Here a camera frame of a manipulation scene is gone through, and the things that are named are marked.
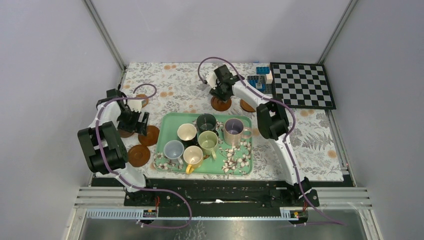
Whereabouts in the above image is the dark brown wooden coaster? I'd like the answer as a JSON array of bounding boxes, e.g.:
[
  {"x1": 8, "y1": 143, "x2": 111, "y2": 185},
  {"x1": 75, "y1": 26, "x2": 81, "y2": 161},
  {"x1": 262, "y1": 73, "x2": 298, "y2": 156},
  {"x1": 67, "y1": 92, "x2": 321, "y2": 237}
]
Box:
[{"x1": 117, "y1": 129, "x2": 134, "y2": 138}]

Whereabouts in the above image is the black white chessboard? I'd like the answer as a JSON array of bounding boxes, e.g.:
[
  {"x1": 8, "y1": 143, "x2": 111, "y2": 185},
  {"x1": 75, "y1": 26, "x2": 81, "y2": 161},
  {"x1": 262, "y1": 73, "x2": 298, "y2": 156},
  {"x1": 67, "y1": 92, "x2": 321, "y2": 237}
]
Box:
[{"x1": 269, "y1": 62, "x2": 337, "y2": 110}]

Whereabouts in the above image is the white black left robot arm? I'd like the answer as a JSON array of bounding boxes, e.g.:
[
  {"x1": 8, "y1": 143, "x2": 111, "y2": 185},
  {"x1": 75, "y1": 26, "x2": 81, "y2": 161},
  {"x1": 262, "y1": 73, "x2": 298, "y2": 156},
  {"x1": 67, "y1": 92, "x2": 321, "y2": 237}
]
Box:
[{"x1": 77, "y1": 89, "x2": 155, "y2": 206}]

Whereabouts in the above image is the yellow mug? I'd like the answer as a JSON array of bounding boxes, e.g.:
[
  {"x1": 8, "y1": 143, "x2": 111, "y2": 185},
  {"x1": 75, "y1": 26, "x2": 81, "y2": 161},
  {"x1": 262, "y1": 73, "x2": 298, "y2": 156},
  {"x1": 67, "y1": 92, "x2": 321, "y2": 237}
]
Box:
[{"x1": 183, "y1": 145, "x2": 204, "y2": 175}]

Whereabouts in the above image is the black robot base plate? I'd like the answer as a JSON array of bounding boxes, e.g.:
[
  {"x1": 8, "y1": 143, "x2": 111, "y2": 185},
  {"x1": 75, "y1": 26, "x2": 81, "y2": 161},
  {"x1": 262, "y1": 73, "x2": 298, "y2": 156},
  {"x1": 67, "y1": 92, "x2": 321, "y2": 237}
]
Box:
[{"x1": 124, "y1": 178, "x2": 320, "y2": 208}]

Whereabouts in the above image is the white toy brick block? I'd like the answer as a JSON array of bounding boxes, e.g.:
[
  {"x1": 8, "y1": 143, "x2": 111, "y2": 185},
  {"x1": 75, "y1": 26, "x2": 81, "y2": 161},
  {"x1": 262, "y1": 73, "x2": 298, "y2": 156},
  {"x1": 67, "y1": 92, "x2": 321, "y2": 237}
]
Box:
[{"x1": 265, "y1": 73, "x2": 274, "y2": 85}]

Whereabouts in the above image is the light brown wooden coaster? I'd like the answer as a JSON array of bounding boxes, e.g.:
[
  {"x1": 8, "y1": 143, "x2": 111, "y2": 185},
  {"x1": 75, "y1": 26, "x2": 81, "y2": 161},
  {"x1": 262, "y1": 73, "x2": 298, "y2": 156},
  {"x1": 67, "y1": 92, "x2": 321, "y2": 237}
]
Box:
[{"x1": 128, "y1": 144, "x2": 151, "y2": 168}]

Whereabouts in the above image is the green floral tray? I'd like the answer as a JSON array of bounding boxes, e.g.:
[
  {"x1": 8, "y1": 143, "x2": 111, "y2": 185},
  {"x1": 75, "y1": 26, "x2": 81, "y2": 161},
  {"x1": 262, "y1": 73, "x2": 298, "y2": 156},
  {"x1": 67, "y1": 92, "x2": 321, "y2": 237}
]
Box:
[{"x1": 152, "y1": 112, "x2": 253, "y2": 176}]

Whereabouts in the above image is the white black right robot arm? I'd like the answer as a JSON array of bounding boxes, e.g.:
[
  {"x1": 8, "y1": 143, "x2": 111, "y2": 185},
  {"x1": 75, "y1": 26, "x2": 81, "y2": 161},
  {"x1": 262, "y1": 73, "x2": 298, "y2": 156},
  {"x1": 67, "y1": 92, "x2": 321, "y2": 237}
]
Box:
[{"x1": 204, "y1": 65, "x2": 312, "y2": 206}]

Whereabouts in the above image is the dark green mug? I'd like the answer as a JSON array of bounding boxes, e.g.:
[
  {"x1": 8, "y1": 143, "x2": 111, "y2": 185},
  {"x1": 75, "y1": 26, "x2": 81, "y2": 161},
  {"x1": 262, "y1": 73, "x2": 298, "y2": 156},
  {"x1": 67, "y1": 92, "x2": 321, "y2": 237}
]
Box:
[{"x1": 195, "y1": 113, "x2": 219, "y2": 136}]

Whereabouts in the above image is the grey toy brick baseplate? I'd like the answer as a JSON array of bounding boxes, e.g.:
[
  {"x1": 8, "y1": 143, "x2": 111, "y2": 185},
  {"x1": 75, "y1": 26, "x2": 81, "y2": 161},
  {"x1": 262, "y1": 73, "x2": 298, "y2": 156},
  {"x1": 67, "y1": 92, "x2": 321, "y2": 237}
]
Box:
[{"x1": 246, "y1": 75, "x2": 273, "y2": 95}]

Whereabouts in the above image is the blue toy brick block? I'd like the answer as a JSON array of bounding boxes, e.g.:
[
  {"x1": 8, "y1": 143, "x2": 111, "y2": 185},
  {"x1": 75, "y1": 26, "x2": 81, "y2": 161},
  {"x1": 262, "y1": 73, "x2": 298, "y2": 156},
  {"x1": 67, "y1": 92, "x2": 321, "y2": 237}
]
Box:
[{"x1": 255, "y1": 66, "x2": 271, "y2": 75}]

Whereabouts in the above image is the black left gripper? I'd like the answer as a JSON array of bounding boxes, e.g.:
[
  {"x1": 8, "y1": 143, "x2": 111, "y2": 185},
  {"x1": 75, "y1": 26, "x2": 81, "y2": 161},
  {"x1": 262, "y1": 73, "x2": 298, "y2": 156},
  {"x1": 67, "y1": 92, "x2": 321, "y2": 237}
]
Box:
[{"x1": 117, "y1": 107, "x2": 149, "y2": 136}]

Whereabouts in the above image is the cream black mug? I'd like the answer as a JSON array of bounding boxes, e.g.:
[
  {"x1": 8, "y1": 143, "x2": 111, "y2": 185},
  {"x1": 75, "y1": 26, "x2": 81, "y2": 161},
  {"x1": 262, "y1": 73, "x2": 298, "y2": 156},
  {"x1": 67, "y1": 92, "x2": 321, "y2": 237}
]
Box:
[{"x1": 177, "y1": 123, "x2": 198, "y2": 148}]

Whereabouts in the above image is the pale green mug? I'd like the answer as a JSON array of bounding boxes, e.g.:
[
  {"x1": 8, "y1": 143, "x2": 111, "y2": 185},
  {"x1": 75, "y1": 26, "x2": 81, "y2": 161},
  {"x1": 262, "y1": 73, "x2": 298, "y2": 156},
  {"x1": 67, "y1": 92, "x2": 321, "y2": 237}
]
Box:
[{"x1": 198, "y1": 131, "x2": 219, "y2": 160}]

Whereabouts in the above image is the floral tablecloth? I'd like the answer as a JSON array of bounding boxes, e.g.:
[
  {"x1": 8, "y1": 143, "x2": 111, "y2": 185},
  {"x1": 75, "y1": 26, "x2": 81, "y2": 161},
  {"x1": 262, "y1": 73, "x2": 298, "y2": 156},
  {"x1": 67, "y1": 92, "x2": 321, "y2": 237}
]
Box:
[{"x1": 120, "y1": 62, "x2": 343, "y2": 182}]

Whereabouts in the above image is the pink iridescent mug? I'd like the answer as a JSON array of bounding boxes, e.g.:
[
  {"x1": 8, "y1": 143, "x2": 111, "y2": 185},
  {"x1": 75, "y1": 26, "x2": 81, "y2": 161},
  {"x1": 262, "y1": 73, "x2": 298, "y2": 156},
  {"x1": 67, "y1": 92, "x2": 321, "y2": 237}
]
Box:
[{"x1": 223, "y1": 118, "x2": 252, "y2": 146}]

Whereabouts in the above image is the light blue mug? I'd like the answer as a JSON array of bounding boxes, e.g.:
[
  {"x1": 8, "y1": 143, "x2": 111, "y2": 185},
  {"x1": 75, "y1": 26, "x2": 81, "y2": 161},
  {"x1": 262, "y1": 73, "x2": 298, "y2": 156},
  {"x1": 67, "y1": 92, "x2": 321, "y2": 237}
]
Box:
[{"x1": 163, "y1": 140, "x2": 185, "y2": 165}]

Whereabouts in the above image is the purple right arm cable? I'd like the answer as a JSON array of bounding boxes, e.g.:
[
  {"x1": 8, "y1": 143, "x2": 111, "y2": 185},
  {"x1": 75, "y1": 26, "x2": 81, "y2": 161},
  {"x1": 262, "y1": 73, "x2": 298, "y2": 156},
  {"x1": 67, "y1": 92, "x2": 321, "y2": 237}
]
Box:
[{"x1": 197, "y1": 56, "x2": 347, "y2": 227}]

